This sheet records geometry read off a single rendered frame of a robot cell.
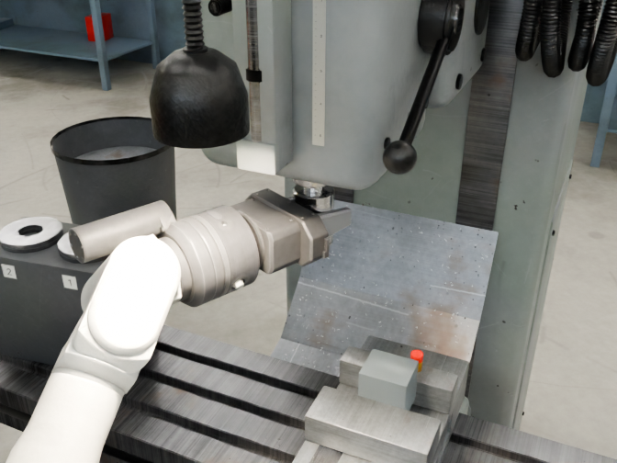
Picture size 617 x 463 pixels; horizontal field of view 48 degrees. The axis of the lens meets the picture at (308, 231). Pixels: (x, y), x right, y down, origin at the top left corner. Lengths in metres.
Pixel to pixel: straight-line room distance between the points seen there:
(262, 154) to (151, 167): 2.04
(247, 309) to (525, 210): 1.82
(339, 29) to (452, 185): 0.57
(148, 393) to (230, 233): 0.43
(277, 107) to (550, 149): 0.56
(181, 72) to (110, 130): 2.55
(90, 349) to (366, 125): 0.31
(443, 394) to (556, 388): 1.67
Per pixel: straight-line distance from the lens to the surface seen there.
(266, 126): 0.62
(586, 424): 2.45
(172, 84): 0.50
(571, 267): 3.25
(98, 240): 0.67
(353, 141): 0.63
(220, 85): 0.49
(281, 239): 0.71
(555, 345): 2.75
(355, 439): 0.83
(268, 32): 0.59
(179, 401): 1.04
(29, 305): 1.10
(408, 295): 1.17
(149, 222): 0.69
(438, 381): 0.90
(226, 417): 1.01
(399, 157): 0.60
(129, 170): 2.62
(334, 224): 0.77
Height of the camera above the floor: 1.60
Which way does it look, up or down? 29 degrees down
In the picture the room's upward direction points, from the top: straight up
